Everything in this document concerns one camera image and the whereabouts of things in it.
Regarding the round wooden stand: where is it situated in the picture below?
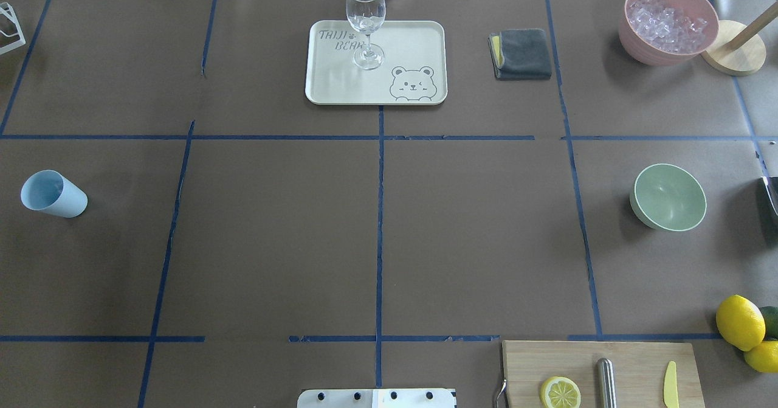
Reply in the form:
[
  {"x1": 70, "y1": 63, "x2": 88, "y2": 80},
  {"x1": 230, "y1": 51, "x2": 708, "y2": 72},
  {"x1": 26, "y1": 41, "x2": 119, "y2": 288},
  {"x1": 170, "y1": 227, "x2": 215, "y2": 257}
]
[{"x1": 702, "y1": 1, "x2": 777, "y2": 76}]

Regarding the lemon half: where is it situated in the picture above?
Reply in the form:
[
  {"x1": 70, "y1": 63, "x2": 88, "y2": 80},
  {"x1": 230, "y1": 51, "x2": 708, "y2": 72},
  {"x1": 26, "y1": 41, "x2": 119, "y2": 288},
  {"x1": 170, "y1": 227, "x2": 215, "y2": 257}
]
[{"x1": 539, "y1": 376, "x2": 582, "y2": 408}]

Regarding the light blue plastic cup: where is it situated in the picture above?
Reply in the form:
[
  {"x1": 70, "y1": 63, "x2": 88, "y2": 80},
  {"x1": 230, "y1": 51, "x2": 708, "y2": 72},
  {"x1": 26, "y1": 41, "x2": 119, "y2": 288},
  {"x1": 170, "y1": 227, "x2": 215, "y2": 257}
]
[{"x1": 20, "y1": 170, "x2": 88, "y2": 218}]

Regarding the pink bowl with ice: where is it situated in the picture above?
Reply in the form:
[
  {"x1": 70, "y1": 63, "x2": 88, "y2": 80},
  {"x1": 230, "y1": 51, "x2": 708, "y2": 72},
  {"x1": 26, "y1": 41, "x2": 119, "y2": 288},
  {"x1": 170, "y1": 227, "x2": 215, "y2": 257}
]
[{"x1": 619, "y1": 0, "x2": 719, "y2": 66}]

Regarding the green bowl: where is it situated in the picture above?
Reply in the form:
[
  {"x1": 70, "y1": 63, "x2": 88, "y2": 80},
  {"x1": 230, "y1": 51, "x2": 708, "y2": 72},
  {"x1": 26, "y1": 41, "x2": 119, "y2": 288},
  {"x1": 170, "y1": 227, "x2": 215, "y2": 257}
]
[{"x1": 630, "y1": 162, "x2": 707, "y2": 232}]

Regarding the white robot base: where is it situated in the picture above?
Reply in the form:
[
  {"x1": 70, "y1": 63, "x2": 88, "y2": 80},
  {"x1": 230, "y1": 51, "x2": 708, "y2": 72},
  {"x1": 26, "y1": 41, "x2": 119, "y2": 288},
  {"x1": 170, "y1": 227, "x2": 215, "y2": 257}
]
[{"x1": 297, "y1": 388, "x2": 458, "y2": 407}]

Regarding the white wire cup rack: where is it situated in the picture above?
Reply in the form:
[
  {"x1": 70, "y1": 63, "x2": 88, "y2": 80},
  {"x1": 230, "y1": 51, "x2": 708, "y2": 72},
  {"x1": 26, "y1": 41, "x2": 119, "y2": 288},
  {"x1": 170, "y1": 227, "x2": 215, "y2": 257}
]
[{"x1": 1, "y1": 2, "x2": 27, "y2": 54}]

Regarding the metal ice scoop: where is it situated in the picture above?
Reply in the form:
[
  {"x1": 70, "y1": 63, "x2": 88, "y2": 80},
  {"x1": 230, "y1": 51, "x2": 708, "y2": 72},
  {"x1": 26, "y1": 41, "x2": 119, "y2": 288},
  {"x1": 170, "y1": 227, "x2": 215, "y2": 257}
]
[{"x1": 759, "y1": 176, "x2": 777, "y2": 226}]

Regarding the cream bear tray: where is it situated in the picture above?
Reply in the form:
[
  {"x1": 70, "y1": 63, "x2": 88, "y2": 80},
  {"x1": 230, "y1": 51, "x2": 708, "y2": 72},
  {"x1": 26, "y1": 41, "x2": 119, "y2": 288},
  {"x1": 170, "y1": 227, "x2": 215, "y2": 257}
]
[{"x1": 305, "y1": 20, "x2": 448, "y2": 105}]

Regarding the grey folded cloth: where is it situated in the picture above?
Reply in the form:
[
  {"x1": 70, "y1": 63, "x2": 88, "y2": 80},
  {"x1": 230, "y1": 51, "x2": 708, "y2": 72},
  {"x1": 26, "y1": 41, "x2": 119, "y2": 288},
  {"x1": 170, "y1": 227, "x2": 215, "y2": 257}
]
[{"x1": 488, "y1": 28, "x2": 552, "y2": 80}]

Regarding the clear wine glass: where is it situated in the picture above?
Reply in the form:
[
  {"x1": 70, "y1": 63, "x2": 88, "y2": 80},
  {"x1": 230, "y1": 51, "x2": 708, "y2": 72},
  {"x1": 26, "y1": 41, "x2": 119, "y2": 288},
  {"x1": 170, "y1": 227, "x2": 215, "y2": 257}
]
[{"x1": 346, "y1": 0, "x2": 386, "y2": 71}]

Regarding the yellow plastic knife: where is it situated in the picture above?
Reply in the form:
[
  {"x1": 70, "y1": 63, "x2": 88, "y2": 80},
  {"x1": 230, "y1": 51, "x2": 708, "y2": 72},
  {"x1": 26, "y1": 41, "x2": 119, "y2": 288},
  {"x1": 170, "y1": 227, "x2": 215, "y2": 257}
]
[{"x1": 663, "y1": 361, "x2": 679, "y2": 408}]

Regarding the yellow lemon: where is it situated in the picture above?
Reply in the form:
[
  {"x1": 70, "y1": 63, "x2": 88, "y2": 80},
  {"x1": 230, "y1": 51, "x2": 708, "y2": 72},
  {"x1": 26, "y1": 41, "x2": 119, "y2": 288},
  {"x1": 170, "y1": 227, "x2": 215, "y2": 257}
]
[
  {"x1": 716, "y1": 294, "x2": 766, "y2": 352},
  {"x1": 743, "y1": 341, "x2": 778, "y2": 374}
]

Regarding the wooden cutting board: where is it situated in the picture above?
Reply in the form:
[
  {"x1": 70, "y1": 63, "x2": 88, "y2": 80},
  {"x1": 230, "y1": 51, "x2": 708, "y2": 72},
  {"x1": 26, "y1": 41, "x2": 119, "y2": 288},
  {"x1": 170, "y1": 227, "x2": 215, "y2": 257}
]
[{"x1": 502, "y1": 341, "x2": 705, "y2": 407}]

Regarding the green lime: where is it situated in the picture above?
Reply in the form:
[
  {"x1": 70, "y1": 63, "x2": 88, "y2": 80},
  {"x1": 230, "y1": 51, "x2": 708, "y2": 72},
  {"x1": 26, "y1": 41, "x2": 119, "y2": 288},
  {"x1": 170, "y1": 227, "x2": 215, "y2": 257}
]
[{"x1": 759, "y1": 306, "x2": 778, "y2": 341}]

